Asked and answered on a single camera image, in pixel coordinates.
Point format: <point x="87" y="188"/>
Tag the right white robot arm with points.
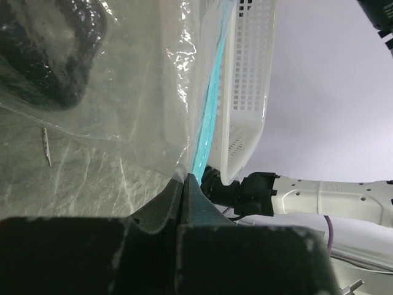
<point x="268" y="194"/>

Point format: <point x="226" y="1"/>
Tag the clear zip top bag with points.
<point x="149" y="97"/>

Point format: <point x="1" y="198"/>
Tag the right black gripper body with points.
<point x="379" y="13"/>

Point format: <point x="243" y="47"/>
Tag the white plastic basket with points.
<point x="242" y="80"/>

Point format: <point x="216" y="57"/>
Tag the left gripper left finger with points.
<point x="109" y="255"/>

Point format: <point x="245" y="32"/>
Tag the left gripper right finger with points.
<point x="216" y="256"/>

